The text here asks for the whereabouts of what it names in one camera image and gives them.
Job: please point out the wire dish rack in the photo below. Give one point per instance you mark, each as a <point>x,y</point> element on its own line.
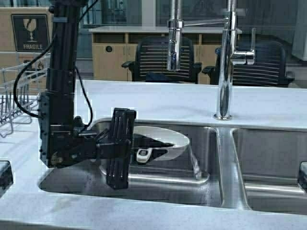
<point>31,83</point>

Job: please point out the left black office chair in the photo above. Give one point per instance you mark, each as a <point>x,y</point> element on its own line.
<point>151,59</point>

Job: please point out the grey right camera mount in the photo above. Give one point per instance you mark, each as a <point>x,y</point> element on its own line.
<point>302,176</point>

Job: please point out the stainless steel double sink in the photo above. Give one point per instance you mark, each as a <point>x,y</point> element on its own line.
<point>239,167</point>

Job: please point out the black office chair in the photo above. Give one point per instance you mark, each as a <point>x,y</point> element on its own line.
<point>269,69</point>
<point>151,59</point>

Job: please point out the cardboard box fragile label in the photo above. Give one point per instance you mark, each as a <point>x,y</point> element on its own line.
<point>24,33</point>

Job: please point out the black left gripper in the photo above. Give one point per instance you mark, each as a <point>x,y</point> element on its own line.
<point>114,144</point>

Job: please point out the white frying pan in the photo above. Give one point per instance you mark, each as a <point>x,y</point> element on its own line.
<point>158,147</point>

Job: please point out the wooden cabinet white top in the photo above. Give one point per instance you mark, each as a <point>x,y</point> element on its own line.
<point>131,53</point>

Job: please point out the right black office chair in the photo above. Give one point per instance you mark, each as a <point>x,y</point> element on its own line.
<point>269,69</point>

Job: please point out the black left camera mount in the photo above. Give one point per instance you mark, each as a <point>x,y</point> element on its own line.
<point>6,176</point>

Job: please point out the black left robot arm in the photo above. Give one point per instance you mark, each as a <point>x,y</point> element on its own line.
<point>56,103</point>

